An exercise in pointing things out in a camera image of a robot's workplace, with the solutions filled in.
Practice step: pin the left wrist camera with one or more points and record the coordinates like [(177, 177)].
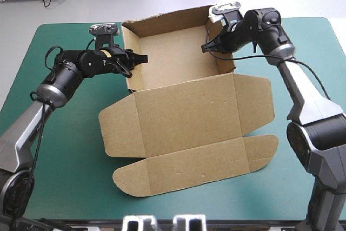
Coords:
[(104, 28)]

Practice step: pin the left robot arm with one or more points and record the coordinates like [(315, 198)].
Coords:
[(29, 122)]

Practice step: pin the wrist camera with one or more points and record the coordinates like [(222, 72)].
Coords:
[(224, 7), (104, 28)]

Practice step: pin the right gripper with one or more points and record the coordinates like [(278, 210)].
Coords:
[(231, 39)]

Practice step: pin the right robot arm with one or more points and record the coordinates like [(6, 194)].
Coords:
[(311, 112)]

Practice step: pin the brown cardboard box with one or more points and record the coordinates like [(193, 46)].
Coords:
[(186, 122)]

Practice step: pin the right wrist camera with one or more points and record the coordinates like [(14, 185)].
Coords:
[(224, 7)]

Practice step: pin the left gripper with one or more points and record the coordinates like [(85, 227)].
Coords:
[(116, 57)]

